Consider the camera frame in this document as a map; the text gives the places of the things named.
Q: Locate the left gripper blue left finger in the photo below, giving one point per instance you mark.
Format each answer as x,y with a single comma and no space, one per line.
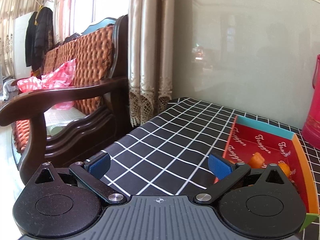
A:
89,175

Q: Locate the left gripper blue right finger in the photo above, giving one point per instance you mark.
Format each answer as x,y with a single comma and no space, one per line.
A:
228,174

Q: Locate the colourful cardboard box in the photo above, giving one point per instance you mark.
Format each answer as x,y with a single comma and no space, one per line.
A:
275,144

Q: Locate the dark wooden sofa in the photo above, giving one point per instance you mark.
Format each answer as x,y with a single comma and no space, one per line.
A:
100,91

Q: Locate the large middle orange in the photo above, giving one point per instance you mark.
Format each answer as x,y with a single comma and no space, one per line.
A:
285,168

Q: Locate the black white checkered tablecloth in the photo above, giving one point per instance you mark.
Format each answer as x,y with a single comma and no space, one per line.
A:
160,162

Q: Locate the white paper on sofa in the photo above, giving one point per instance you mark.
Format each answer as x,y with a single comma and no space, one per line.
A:
56,119

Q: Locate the red thermos flask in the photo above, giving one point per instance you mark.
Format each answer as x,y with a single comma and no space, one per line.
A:
311,128

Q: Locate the pink checkered plastic bag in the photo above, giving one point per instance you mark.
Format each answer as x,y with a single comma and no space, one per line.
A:
62,77

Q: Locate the black hanging coat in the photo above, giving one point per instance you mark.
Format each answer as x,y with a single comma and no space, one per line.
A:
38,38

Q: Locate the beige lace curtain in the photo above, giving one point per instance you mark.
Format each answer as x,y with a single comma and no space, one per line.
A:
150,55

